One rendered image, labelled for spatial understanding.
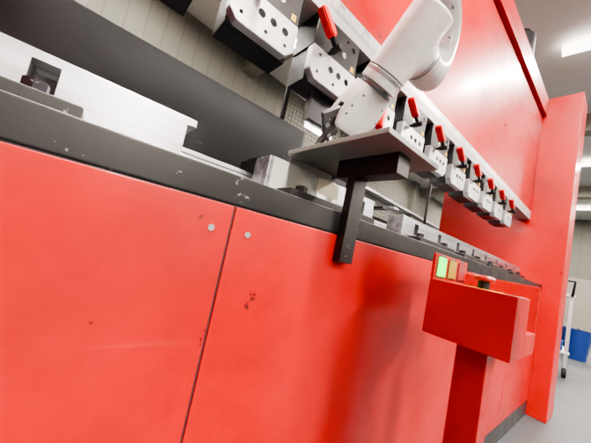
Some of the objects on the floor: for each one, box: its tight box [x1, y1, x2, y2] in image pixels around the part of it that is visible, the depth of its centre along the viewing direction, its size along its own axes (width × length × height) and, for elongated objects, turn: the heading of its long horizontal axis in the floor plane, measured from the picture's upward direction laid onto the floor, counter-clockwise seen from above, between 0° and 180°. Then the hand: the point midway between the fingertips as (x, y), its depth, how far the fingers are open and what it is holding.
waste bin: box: [561, 326, 591, 362], centre depth 409 cm, size 39×36×46 cm
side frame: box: [439, 92, 587, 424], centre depth 225 cm, size 25×85×230 cm, turn 105°
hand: (330, 149), depth 63 cm, fingers open, 5 cm apart
